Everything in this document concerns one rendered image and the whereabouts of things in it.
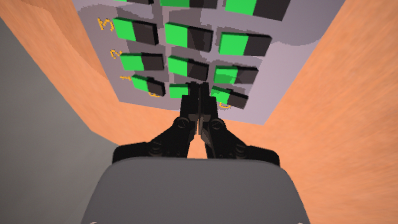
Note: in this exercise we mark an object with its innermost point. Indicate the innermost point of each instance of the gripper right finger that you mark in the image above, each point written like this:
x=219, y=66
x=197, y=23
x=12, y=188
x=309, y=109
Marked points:
x=219, y=142

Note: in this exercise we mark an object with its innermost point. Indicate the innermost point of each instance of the grey switch panel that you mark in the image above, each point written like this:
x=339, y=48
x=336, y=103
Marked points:
x=264, y=50

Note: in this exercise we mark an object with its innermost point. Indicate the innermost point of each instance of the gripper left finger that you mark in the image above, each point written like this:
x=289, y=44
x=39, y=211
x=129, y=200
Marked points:
x=173, y=142

